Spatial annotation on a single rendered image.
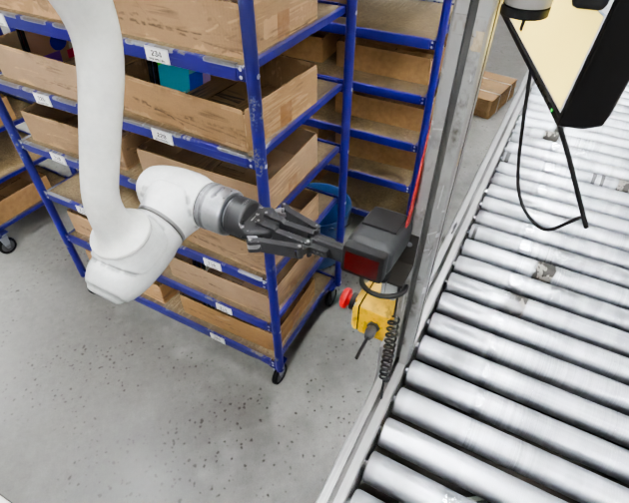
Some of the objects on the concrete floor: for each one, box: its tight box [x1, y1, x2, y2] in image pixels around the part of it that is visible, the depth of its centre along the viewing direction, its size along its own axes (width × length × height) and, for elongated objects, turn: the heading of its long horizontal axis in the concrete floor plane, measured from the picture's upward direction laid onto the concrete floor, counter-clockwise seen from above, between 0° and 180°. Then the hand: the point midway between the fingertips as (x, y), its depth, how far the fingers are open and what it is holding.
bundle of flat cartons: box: [473, 71, 517, 120], centre depth 336 cm, size 69×47×13 cm
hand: (331, 249), depth 78 cm, fingers closed
